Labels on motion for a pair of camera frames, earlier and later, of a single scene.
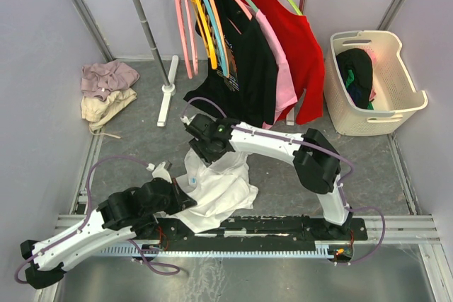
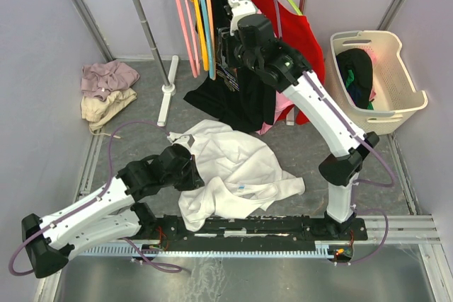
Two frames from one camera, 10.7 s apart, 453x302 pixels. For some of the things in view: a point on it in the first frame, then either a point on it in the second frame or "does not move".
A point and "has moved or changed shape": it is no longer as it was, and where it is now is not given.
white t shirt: [219, 189] has moved or changed shape
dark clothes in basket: [356, 68] does not move
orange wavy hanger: [218, 18] -> [211, 33]
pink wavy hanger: [190, 18] does not move
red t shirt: [298, 45] does not move
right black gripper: [208, 159] -> [226, 42]
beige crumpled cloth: [96, 110] does not move
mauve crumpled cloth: [99, 79] does not move
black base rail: [151, 247] does not move
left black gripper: [182, 199] -> [195, 180]
